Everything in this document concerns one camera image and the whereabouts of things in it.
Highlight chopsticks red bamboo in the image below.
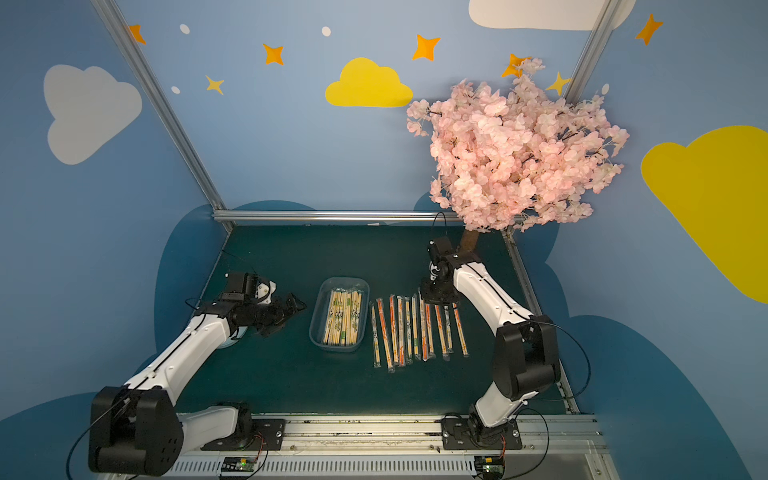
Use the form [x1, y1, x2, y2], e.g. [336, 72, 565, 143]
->
[410, 294, 422, 360]

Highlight chopsticks red print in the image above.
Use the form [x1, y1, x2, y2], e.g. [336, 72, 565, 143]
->
[389, 294, 400, 366]

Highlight chopsticks green label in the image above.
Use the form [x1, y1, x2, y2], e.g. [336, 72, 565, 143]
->
[404, 298, 413, 365]

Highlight clear plastic storage box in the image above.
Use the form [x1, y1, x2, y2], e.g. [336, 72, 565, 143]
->
[309, 277, 370, 353]

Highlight red striped chopsticks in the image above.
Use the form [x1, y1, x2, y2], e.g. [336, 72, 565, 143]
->
[376, 298, 395, 373]

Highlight chopsticks green tip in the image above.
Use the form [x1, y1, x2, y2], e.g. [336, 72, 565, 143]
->
[370, 302, 381, 368]

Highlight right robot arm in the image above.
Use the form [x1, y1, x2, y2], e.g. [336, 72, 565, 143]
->
[421, 237, 560, 446]

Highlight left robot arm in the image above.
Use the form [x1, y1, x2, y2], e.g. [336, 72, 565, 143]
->
[84, 272, 307, 477]

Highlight chopsticks bundle in box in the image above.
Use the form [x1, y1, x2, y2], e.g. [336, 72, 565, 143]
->
[321, 289, 362, 347]

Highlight pink blossom artificial tree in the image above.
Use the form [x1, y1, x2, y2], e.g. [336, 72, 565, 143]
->
[406, 57, 630, 233]

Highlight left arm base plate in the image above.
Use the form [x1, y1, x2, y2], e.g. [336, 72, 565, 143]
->
[201, 418, 286, 451]

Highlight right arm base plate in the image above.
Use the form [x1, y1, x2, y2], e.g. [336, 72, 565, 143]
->
[439, 415, 523, 451]

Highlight aluminium rail frame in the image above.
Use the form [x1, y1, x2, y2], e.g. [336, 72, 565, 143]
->
[164, 414, 619, 479]

